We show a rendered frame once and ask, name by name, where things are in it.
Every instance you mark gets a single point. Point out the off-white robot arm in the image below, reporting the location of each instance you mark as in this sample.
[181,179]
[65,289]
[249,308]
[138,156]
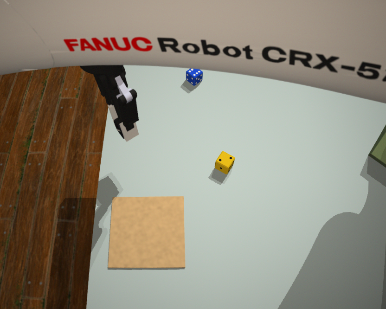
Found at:
[335,45]

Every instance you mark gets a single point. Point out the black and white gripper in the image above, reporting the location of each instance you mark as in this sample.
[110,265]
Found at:
[121,101]

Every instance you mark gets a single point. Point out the blue die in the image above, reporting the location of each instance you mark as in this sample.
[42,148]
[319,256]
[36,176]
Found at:
[194,76]

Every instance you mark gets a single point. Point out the yellow die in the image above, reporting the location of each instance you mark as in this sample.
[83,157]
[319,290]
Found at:
[224,162]

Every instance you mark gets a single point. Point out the black die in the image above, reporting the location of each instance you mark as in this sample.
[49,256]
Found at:
[118,129]

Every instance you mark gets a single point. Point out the tan square mat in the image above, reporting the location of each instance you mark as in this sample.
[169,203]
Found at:
[147,232]

